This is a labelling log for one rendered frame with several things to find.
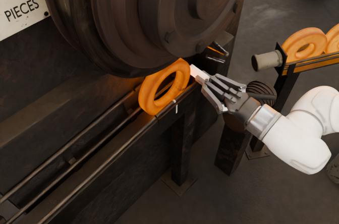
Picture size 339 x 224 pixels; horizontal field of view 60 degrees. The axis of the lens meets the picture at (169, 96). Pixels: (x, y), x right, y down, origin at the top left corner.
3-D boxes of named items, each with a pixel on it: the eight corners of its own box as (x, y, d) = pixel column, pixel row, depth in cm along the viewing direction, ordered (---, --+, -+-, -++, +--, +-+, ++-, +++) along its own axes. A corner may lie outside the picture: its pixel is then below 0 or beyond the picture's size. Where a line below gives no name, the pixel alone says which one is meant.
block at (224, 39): (189, 82, 112) (194, 32, 93) (203, 71, 115) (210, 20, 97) (212, 98, 107) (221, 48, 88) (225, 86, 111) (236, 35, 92)
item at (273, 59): (250, 63, 107) (252, 51, 103) (273, 58, 108) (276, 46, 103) (256, 75, 104) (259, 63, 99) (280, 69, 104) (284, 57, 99)
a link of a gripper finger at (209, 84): (234, 107, 86) (231, 110, 85) (204, 86, 89) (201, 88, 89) (237, 99, 82) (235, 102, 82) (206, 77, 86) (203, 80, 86)
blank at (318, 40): (284, 32, 97) (288, 39, 95) (329, 22, 98) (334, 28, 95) (275, 65, 109) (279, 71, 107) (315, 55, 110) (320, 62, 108)
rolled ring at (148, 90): (192, 49, 81) (184, 44, 83) (143, 85, 73) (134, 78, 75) (189, 92, 96) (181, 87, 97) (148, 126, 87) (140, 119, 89)
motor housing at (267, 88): (207, 166, 150) (222, 102, 109) (232, 139, 161) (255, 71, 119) (228, 183, 145) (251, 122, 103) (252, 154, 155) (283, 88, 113)
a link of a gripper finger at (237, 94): (239, 98, 83) (242, 95, 83) (209, 75, 87) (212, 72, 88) (236, 105, 86) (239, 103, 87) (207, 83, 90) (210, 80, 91)
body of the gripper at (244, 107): (241, 130, 83) (216, 111, 86) (258, 113, 87) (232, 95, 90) (249, 117, 77) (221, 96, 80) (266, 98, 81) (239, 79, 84)
